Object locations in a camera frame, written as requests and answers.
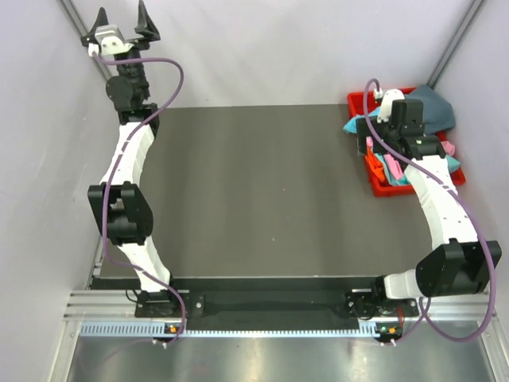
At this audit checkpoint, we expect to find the pink t shirt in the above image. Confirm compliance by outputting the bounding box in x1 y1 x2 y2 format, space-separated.
366 137 460 186

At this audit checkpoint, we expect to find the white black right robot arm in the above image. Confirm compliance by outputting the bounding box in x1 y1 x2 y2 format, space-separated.
354 92 502 315

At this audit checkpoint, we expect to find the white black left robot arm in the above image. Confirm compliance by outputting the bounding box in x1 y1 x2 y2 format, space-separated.
81 2 183 318

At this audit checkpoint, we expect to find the grey blue t shirt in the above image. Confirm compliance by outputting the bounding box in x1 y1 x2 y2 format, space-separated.
406 85 456 135

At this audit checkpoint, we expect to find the orange t shirt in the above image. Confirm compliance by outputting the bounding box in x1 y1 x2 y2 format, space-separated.
364 146 387 184

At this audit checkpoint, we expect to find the light blue t shirt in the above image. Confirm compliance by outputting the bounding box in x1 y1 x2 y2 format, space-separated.
343 107 380 134

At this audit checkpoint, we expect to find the red plastic bin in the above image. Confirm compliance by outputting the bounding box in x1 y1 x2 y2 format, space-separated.
347 92 467 197

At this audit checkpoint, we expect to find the teal t shirt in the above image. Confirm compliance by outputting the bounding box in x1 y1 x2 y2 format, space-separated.
376 154 460 186

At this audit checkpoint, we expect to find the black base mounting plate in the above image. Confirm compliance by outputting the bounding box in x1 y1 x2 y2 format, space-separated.
134 289 419 320

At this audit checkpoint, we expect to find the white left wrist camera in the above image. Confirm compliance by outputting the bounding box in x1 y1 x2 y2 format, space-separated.
87 25 134 57

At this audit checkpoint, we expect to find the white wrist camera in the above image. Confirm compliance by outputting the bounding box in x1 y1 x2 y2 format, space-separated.
87 25 134 57
373 88 405 123

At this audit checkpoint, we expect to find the left aluminium corner post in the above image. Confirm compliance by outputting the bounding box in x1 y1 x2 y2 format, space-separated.
56 0 111 82

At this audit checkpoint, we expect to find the aluminium corner post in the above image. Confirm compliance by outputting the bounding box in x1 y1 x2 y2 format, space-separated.
56 0 111 82
426 0 488 88

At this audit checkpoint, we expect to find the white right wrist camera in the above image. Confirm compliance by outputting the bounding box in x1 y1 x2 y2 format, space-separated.
373 88 405 123

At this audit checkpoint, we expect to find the right aluminium corner post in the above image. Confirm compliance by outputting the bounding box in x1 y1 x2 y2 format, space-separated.
426 0 488 88

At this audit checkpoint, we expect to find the slotted cable duct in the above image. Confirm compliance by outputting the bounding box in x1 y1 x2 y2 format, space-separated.
80 322 401 338

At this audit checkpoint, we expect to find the aluminium frame rail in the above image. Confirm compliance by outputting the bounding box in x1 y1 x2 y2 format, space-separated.
64 290 489 322

